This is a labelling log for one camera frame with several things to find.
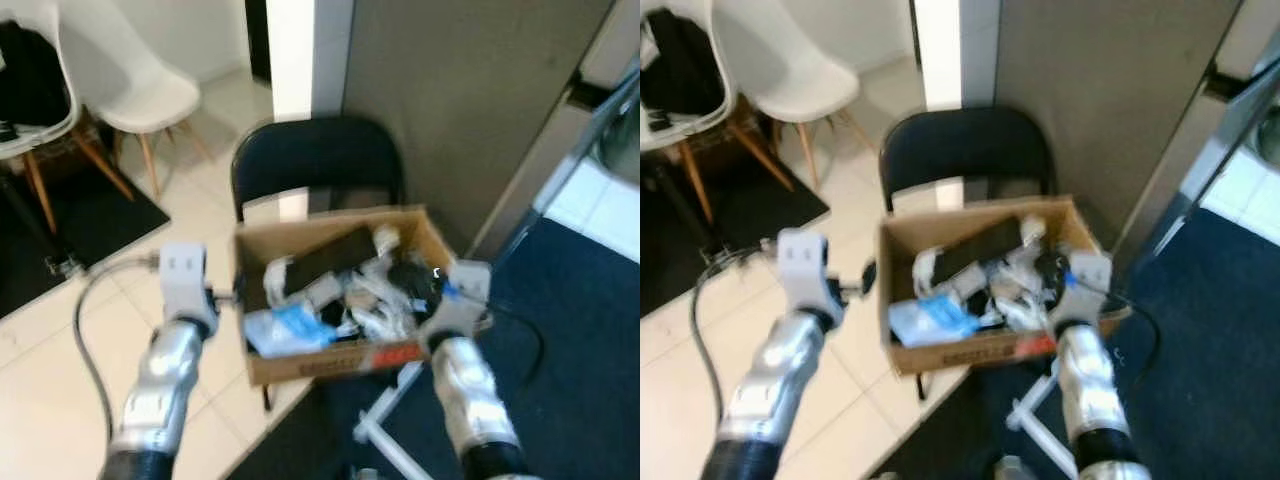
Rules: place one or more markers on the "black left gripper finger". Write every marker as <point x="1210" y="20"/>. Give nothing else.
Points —
<point x="869" y="278"/>

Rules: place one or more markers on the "flat black trash item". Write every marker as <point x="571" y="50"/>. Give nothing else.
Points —
<point x="975" y="248"/>
<point x="330" y="255"/>

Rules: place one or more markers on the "crumpled white paper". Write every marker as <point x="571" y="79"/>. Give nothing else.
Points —
<point x="385" y="310"/>
<point x="1025" y="300"/>

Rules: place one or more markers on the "blue and white packet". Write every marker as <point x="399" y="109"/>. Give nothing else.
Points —
<point x="935" y="318"/>
<point x="290" y="328"/>

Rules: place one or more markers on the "brown cardboard box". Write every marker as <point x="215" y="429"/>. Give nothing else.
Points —
<point x="320" y="365"/>
<point x="960" y="355"/>

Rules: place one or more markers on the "black floor mat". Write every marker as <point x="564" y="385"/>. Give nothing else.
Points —
<point x="90" y="215"/>
<point x="750" y="210"/>

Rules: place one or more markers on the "black folding chair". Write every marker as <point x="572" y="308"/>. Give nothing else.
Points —
<point x="960" y="145"/>
<point x="315" y="155"/>

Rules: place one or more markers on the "grey partition panel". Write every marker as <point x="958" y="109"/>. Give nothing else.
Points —
<point x="1100" y="90"/>
<point x="450" y="100"/>

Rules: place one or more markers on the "white shell chair wooden legs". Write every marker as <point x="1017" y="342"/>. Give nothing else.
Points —
<point x="135" y="75"/>
<point x="790" y="60"/>
<point x="40" y="140"/>
<point x="690" y="135"/>

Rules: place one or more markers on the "black backpack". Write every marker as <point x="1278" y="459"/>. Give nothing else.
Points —
<point x="685" y="65"/>
<point x="30" y="85"/>

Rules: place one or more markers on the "pale blue right wrist camera mount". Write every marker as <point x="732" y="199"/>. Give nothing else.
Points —
<point x="1085" y="290"/>
<point x="462" y="300"/>

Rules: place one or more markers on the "pale blue wrist camera mount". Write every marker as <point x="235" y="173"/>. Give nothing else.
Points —
<point x="462" y="300"/>
<point x="808" y="265"/>
<point x="183" y="278"/>
<point x="1085" y="290"/>

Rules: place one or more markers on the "pale blue left wrist camera mount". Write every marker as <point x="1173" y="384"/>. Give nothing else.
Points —
<point x="183" y="278"/>
<point x="808" y="265"/>

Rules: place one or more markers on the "white pipe frame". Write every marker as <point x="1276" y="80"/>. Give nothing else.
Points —
<point x="385" y="425"/>
<point x="1035" y="410"/>

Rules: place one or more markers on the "metal door frame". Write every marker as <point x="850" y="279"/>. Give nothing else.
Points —
<point x="560" y="150"/>
<point x="1200" y="150"/>

